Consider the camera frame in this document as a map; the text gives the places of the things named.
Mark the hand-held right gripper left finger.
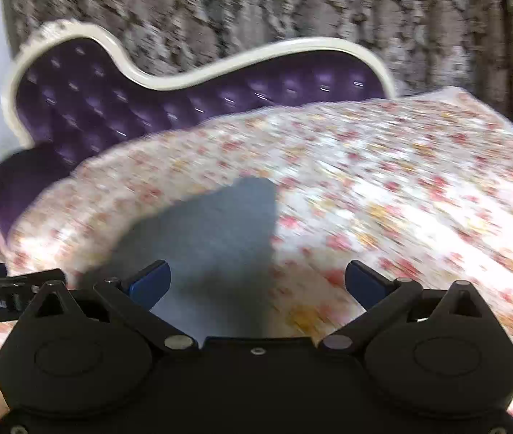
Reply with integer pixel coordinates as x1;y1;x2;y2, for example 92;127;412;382
23;260;190;350

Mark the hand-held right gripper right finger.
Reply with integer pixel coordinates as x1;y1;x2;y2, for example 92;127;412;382
319;260;493;350

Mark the grey knit sweater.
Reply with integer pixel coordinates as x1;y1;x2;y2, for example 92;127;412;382
112;176;279;340

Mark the floral bedspread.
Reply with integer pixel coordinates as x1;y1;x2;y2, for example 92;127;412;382
0;86;513;434

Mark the purple tufted sofa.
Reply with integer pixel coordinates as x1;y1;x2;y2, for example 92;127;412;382
0;20;397;240

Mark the brown damask curtain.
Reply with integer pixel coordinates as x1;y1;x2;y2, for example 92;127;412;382
1;0;513;163

